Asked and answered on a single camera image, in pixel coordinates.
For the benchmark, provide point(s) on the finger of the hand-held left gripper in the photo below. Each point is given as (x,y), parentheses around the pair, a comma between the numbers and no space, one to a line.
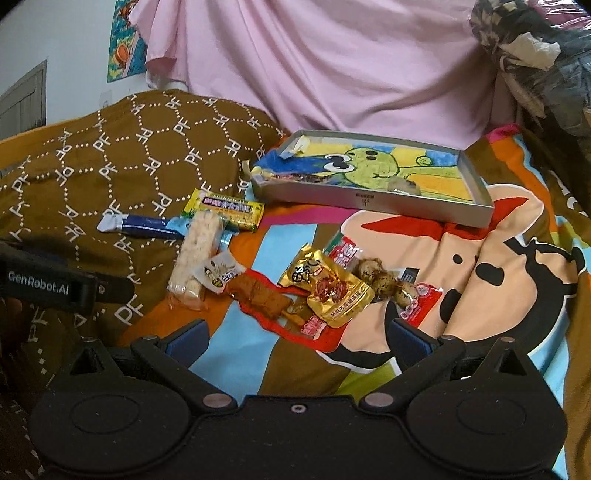
(115,290)

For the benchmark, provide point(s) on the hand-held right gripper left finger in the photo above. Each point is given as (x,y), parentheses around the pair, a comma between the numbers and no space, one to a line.
(187,340)

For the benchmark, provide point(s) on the brown dried tofu packet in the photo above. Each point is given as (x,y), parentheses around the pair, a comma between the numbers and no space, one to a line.
(258,295)

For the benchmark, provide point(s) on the golden snack packet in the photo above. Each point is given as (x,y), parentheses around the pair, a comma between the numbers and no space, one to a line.
(330,288)

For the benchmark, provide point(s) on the red quail egg packet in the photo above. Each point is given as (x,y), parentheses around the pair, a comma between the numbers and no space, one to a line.
(392,281)

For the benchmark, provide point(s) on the brown patterned pillow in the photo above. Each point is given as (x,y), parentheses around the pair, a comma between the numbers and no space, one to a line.
(92,184)

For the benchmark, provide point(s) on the grey door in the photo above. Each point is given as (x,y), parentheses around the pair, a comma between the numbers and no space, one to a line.
(23,106)

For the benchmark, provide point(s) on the grey tray with cartoon drawing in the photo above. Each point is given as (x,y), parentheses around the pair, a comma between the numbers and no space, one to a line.
(369,175)

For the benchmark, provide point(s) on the clear plastic bag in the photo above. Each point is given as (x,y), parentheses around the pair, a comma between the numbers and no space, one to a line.
(540,55)

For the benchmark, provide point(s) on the yellow green biscuit packet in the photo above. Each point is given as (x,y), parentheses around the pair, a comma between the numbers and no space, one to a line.
(226,208)

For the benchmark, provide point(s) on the blue crumpled packet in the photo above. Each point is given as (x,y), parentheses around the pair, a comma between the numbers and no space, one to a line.
(286,162)

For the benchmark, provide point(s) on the colourful wall poster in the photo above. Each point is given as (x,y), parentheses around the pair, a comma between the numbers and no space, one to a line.
(124,46)

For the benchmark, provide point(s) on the pink cloth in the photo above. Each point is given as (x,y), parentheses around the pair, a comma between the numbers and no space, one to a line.
(323,64)

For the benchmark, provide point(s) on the dark blue stick packet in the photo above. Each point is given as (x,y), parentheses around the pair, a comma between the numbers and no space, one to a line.
(138,225)

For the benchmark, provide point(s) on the pale yellow paper piece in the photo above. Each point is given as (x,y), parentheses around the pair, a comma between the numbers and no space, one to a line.
(302,144)

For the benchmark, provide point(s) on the clear rice cracker bar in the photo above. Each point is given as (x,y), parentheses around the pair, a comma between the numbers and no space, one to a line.
(196,258)

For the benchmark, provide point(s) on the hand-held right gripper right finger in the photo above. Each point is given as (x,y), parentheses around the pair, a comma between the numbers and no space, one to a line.
(408,342)

